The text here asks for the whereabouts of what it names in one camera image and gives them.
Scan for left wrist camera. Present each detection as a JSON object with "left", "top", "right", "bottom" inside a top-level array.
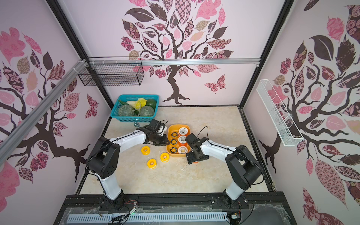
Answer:
[{"left": 157, "top": 125, "right": 167, "bottom": 135}]

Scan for white slotted cable duct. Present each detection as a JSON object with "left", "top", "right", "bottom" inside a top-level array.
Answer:
[{"left": 65, "top": 212, "right": 229, "bottom": 225}]

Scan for white wire wall shelf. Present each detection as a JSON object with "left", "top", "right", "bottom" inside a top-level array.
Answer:
[{"left": 256, "top": 79, "right": 305, "bottom": 147}]

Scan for black wire wall basket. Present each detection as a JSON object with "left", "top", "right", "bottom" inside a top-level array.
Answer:
[{"left": 78, "top": 56, "right": 144, "bottom": 86}]

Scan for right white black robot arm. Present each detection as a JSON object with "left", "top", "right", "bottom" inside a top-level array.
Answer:
[{"left": 185, "top": 134, "right": 263, "bottom": 207}]

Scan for yellow white vegetable toy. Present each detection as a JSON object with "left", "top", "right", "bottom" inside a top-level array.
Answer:
[{"left": 126, "top": 98, "right": 147, "bottom": 110}]

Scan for green pumpkin left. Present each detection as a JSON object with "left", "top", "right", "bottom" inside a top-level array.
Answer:
[{"left": 117, "top": 105, "right": 135, "bottom": 117}]

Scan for teal plastic basket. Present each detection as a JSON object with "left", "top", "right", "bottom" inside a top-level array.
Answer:
[{"left": 110, "top": 94, "right": 159, "bottom": 123}]

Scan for aluminium rail on left wall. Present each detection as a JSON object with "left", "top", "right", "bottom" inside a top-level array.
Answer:
[{"left": 1, "top": 59, "right": 87, "bottom": 164}]

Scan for green pumpkin right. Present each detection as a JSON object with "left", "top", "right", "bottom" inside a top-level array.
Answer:
[{"left": 139, "top": 106, "right": 155, "bottom": 117}]

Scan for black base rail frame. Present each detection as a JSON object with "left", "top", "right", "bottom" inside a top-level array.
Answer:
[{"left": 54, "top": 191, "right": 297, "bottom": 225}]

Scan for aluminium rail on back wall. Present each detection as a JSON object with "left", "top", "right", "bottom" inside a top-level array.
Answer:
[{"left": 89, "top": 57, "right": 261, "bottom": 66}]

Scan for green round fruit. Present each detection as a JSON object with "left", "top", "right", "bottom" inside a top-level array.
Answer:
[{"left": 146, "top": 99, "right": 157, "bottom": 110}]

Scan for yellow plastic storage box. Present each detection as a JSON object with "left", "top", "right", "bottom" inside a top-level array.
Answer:
[{"left": 166, "top": 124, "right": 191, "bottom": 157}]

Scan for green pumpkin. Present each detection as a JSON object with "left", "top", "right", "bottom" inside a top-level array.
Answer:
[
  {"left": 139, "top": 106, "right": 155, "bottom": 117},
  {"left": 117, "top": 105, "right": 135, "bottom": 117}
]

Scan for aluminium rail on wall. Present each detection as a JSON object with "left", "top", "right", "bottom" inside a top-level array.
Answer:
[
  {"left": 1, "top": 59, "right": 87, "bottom": 164},
  {"left": 89, "top": 57, "right": 261, "bottom": 66}
]

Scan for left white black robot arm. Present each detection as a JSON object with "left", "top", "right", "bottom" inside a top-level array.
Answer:
[{"left": 86, "top": 119, "right": 170, "bottom": 210}]

